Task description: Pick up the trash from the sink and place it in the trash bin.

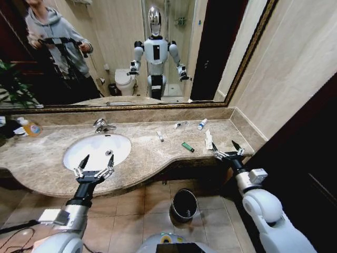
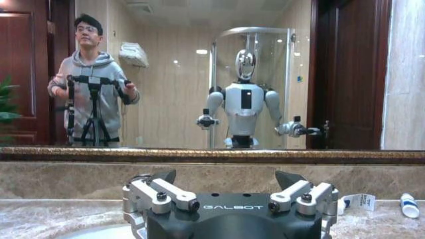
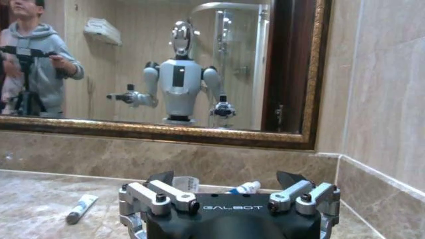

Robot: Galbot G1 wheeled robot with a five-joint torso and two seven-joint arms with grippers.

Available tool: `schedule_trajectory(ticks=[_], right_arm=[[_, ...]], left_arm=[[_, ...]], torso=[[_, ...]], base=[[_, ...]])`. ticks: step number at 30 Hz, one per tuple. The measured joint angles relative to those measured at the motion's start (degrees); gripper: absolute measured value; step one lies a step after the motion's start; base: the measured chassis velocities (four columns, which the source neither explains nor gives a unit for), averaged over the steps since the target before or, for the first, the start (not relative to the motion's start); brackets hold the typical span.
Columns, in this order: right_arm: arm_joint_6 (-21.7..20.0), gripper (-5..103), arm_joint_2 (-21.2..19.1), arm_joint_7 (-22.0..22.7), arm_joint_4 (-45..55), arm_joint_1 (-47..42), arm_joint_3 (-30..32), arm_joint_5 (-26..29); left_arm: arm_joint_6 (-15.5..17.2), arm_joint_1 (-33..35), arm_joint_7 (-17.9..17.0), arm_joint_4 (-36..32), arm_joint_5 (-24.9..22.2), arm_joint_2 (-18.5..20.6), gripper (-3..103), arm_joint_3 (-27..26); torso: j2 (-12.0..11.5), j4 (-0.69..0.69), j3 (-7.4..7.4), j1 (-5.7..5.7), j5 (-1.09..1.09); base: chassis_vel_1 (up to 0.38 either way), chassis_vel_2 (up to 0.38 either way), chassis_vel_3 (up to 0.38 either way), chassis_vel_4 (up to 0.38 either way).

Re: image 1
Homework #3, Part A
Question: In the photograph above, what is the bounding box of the dark wooden door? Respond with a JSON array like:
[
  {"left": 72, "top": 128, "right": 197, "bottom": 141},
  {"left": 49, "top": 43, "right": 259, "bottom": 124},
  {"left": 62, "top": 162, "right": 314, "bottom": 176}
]
[{"left": 223, "top": 76, "right": 337, "bottom": 253}]

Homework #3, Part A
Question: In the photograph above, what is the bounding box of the white oval sink basin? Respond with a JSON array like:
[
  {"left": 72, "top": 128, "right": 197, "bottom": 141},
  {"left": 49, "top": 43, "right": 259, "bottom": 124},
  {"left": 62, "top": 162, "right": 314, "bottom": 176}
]
[{"left": 62, "top": 133, "right": 132, "bottom": 171}]

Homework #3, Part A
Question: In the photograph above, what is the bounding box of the marble vanity counter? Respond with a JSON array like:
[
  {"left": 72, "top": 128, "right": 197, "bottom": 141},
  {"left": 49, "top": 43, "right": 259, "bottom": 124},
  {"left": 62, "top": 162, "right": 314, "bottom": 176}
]
[{"left": 0, "top": 106, "right": 269, "bottom": 198}]

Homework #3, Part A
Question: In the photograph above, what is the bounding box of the crumpled white paper wrapper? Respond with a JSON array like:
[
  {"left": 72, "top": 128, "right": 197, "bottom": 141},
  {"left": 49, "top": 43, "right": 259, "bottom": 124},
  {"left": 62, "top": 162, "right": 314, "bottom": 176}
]
[{"left": 204, "top": 129, "right": 214, "bottom": 151}]

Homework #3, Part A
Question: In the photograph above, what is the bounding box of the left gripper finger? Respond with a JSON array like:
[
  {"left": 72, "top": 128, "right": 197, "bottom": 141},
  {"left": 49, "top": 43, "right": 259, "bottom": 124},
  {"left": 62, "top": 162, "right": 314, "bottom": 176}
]
[
  {"left": 73, "top": 154, "right": 90, "bottom": 179},
  {"left": 98, "top": 154, "right": 116, "bottom": 180}
]

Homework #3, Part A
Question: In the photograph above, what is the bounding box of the gold framed wall mirror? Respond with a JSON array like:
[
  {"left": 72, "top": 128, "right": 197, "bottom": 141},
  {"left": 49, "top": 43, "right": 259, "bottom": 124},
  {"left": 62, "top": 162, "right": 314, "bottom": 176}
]
[{"left": 0, "top": 0, "right": 280, "bottom": 114}]

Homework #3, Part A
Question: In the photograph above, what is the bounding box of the white robot front shell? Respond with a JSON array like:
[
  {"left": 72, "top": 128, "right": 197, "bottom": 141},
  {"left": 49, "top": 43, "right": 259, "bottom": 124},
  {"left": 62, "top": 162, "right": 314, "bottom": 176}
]
[{"left": 135, "top": 231, "right": 211, "bottom": 253}]

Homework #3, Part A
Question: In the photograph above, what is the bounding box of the black round trash bin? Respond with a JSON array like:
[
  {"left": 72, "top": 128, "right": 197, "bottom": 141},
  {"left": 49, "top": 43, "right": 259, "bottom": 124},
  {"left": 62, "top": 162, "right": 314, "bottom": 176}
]
[{"left": 168, "top": 188, "right": 199, "bottom": 224}]

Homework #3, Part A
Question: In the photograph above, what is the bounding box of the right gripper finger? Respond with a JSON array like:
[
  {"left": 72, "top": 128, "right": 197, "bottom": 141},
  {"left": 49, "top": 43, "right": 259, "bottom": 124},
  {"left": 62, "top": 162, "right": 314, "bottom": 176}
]
[
  {"left": 231, "top": 140, "right": 245, "bottom": 157},
  {"left": 212, "top": 142, "right": 226, "bottom": 161}
]

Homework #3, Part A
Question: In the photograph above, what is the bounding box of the orange soap bottle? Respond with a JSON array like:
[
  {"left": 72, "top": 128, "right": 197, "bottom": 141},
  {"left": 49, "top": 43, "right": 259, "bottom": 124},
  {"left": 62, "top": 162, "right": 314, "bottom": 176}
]
[{"left": 17, "top": 116, "right": 43, "bottom": 138}]

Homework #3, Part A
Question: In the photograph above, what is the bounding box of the black floor cable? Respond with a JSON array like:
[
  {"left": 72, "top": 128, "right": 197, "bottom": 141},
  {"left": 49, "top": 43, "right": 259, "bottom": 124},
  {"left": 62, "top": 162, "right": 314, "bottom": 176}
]
[{"left": 0, "top": 220, "right": 40, "bottom": 251}]

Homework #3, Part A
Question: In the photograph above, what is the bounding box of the chrome faucet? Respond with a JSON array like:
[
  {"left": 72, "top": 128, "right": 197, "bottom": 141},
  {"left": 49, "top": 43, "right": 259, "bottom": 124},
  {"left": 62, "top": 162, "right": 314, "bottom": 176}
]
[{"left": 92, "top": 118, "right": 117, "bottom": 134}]

